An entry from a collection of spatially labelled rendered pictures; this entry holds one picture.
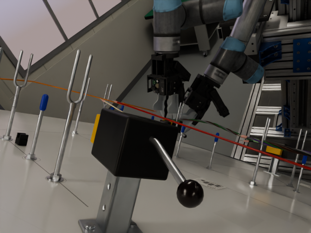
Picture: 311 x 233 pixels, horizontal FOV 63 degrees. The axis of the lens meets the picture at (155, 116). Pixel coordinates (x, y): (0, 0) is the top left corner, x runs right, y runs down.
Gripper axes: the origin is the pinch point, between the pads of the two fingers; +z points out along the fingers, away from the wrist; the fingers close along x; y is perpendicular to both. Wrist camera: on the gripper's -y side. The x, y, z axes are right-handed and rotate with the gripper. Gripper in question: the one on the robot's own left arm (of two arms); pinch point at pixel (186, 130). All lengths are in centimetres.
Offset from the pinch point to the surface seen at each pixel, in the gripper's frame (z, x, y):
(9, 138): 5, 47, 42
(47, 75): 49, -163, 86
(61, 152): -4, 60, 33
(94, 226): -5, 70, 29
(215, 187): -4, 50, 9
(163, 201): -4, 61, 21
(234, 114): -8, -140, -86
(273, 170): -5.9, 19.5, -23.6
